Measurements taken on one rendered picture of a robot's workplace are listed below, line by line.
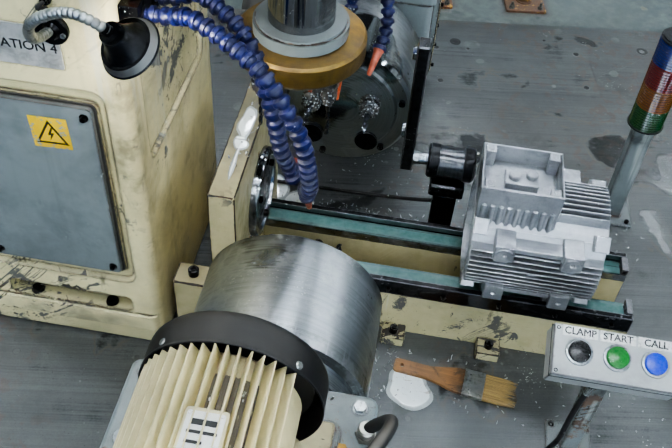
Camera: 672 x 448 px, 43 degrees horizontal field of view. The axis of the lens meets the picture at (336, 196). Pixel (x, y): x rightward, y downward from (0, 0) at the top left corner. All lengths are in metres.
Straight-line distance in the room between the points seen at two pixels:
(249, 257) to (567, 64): 1.21
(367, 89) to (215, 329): 0.78
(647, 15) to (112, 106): 3.15
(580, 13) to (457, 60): 1.86
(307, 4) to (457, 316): 0.61
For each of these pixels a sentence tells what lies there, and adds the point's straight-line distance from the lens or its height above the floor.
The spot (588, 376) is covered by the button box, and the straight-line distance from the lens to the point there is 1.20.
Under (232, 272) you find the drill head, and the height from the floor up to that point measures 1.14.
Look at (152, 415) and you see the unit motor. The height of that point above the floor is 1.34.
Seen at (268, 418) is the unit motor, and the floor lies 1.34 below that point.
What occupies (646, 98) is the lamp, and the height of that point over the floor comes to 1.10.
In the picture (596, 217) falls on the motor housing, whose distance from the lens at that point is 1.33.
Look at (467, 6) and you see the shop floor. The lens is 3.78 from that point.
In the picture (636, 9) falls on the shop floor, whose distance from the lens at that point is 4.02.
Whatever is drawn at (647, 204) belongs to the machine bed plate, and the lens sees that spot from 1.83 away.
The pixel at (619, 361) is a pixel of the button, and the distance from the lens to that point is 1.20.
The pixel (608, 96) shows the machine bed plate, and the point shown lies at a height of 0.80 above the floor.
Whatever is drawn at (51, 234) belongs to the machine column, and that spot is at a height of 1.05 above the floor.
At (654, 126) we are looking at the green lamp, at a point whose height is 1.05.
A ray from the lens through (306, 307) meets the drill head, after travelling 1.05.
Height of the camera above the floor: 2.00
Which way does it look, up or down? 45 degrees down
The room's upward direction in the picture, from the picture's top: 5 degrees clockwise
